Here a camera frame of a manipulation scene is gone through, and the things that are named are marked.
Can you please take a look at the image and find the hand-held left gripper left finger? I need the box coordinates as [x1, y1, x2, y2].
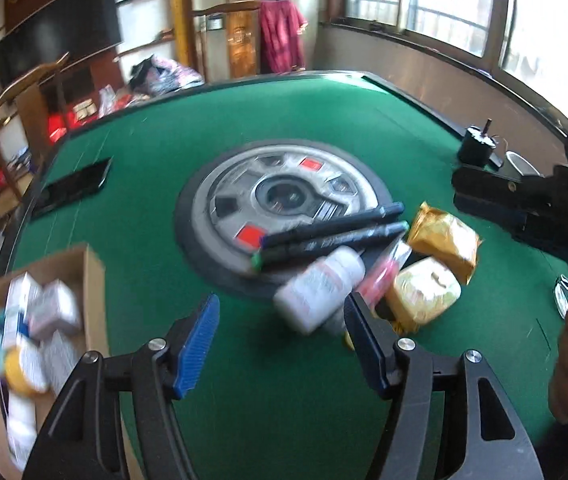
[21, 294, 222, 480]

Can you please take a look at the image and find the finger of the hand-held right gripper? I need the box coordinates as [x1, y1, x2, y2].
[452, 165, 557, 213]
[508, 210, 568, 263]

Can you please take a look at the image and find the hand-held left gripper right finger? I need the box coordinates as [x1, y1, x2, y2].
[343, 291, 544, 480]

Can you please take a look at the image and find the white pill bottle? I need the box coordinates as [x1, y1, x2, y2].
[273, 246, 367, 335]

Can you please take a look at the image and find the shallow cardboard box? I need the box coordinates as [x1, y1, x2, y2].
[0, 242, 113, 480]

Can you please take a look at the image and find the yellow cream jar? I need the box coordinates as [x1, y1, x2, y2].
[4, 345, 51, 397]

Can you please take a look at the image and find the white cup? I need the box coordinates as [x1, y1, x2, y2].
[505, 151, 545, 179]

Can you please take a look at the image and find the black motor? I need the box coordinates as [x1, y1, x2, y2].
[458, 119, 497, 166]

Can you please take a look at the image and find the silver metal clip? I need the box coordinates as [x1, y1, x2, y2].
[554, 275, 568, 319]

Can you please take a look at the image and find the gold foil packet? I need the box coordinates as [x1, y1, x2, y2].
[408, 201, 482, 286]

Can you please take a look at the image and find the pink tube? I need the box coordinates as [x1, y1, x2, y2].
[356, 240, 413, 312]

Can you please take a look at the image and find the pale yellow packet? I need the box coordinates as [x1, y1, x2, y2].
[384, 256, 463, 334]

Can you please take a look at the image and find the black marker with green end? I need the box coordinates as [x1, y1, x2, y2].
[251, 221, 411, 269]

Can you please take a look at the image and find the black marker with blue end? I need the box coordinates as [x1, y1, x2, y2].
[260, 201, 406, 250]

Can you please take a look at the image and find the round grey table control panel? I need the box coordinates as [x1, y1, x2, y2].
[174, 138, 395, 302]

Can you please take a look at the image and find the large window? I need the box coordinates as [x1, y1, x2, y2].
[344, 0, 568, 122]

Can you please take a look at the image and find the black smartphone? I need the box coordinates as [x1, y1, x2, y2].
[31, 157, 114, 219]

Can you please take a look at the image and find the red plastic bag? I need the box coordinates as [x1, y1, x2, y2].
[46, 112, 73, 144]

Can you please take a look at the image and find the red cloth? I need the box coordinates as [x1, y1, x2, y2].
[259, 0, 309, 75]

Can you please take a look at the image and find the floral cloth bag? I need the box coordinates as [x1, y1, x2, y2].
[129, 56, 205, 99]

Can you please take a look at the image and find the dark wooden chair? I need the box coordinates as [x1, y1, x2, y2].
[0, 52, 73, 201]

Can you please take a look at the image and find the carved wooden chair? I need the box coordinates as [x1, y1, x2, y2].
[191, 0, 265, 82]

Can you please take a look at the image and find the black flat television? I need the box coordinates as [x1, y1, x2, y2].
[0, 0, 124, 92]

